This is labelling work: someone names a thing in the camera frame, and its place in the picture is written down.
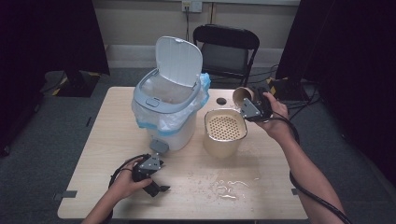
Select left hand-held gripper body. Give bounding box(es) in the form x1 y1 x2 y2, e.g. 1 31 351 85
132 153 171 199

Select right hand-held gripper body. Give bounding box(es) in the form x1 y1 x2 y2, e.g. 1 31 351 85
239 92 275 123

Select brown paper cup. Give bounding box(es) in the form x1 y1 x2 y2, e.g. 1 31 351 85
232 86 256 110

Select white pedal trash can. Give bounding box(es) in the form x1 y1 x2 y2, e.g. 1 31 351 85
133 35 204 155

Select person's left hand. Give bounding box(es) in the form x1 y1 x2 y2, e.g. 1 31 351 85
108 158 154 201

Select person's right hand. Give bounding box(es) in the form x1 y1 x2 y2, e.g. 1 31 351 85
258 91 295 143

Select black stand base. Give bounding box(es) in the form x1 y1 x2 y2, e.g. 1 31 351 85
265 76 305 102
50 70 103 98

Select beige bucket with strainer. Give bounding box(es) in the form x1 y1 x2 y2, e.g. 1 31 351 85
203 107 248 159

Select scattered crumbs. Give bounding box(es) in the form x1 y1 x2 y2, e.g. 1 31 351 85
186 171 216 201

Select white plastic trash bag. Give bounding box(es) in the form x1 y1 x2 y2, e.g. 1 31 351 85
130 73 212 138

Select black folding chair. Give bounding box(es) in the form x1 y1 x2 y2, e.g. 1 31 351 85
191 23 261 91

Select spilled liquid puddle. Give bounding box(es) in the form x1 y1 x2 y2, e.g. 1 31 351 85
214 177 262 201

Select black curtain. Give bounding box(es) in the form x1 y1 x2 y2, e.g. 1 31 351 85
0 0 112 158
275 0 396 190

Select left hand-held gripper black cable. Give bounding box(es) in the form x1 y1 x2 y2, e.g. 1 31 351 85
107 154 148 189

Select black floor cables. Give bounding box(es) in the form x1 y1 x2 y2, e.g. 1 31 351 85
248 63 322 122

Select black wall power cable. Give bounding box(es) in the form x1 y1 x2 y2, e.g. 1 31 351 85
185 6 191 41

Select white wall socket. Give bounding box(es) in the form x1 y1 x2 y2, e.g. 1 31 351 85
181 0 204 14

